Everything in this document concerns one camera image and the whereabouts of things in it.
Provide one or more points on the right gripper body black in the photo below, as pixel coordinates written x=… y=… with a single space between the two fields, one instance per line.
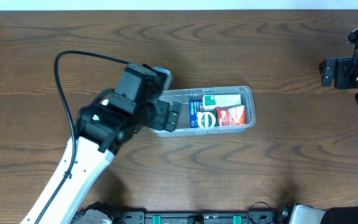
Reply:
x=345 y=65

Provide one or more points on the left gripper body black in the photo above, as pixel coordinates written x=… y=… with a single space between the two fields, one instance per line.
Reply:
x=151 y=121

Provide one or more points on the blue KoolFever box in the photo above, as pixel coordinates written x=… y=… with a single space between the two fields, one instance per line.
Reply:
x=194 y=107

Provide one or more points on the green square box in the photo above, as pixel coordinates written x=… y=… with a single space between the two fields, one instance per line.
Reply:
x=207 y=119

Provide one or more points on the white green medicine box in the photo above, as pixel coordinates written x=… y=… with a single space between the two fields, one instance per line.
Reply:
x=211 y=102

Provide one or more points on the red Panadol sachet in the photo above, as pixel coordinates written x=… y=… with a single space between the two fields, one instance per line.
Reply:
x=231 y=116

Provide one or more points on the dark brown medicine bottle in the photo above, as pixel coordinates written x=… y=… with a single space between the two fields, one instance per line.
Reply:
x=105 y=102

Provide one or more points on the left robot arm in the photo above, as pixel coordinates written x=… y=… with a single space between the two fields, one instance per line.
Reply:
x=100 y=130

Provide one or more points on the clear plastic container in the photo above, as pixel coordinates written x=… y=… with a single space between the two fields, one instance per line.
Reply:
x=184 y=96

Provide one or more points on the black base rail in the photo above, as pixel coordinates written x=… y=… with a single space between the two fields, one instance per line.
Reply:
x=94 y=216

